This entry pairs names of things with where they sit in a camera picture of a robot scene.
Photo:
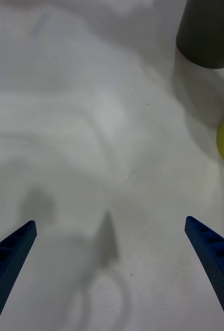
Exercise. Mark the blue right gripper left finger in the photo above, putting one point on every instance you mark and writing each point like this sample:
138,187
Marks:
7,266

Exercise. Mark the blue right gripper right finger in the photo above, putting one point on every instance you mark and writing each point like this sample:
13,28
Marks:
215,261

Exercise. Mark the grey waste bin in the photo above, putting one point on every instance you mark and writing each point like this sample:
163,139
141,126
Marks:
207,31

